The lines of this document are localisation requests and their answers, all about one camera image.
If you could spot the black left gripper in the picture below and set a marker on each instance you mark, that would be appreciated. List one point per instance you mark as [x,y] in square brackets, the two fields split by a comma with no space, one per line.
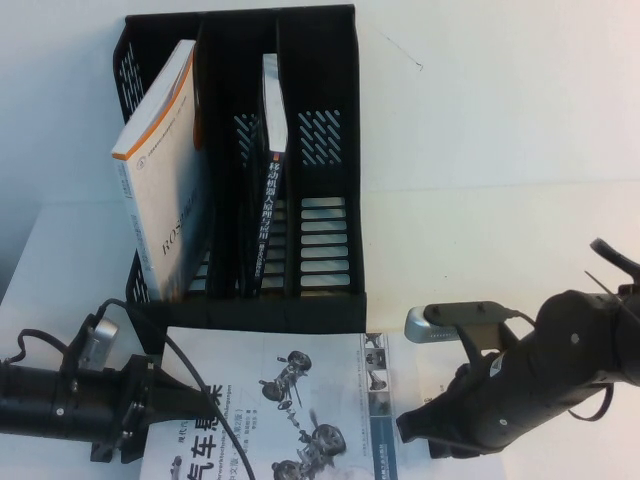
[135,400]

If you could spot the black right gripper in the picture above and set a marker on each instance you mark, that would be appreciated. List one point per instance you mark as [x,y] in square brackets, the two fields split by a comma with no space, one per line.
[470,410]

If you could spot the white car suspension book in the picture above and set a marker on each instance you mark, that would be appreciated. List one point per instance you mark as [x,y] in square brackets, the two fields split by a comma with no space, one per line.
[240,350]

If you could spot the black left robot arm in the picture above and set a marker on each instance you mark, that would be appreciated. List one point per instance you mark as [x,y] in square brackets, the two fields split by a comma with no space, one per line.
[40,395]

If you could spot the white autonomous driving book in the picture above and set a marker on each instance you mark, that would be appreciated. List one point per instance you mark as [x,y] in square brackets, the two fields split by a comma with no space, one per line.
[415,370]

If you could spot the black plastic book stand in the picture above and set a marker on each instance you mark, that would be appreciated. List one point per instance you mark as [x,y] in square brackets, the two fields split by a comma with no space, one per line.
[245,315]

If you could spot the white orange ROS book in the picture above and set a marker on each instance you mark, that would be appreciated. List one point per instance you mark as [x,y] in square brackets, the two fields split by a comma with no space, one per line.
[165,200]

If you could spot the dark spine mobile robot book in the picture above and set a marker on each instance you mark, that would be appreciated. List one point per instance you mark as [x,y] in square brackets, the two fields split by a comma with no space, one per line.
[272,200]

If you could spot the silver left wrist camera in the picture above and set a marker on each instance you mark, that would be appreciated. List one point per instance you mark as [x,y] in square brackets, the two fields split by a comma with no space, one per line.
[102,340]

